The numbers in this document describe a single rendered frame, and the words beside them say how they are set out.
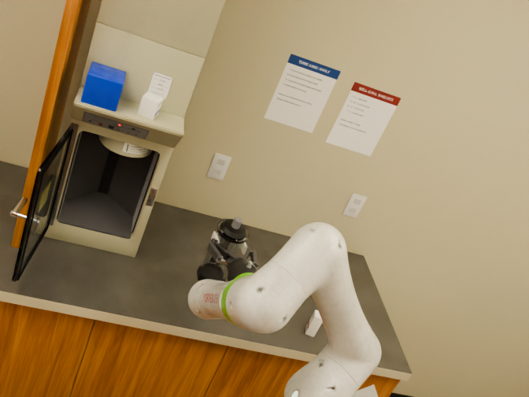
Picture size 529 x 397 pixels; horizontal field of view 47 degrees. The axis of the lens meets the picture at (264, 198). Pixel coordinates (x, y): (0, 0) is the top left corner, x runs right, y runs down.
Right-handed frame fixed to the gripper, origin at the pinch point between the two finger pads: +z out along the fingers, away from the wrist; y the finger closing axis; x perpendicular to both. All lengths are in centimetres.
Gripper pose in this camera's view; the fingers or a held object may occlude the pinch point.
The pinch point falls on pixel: (228, 241)
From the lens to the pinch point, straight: 198.6
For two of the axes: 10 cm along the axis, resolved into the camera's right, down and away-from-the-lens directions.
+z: -2.5, -4.3, 8.7
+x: -3.4, 8.8, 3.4
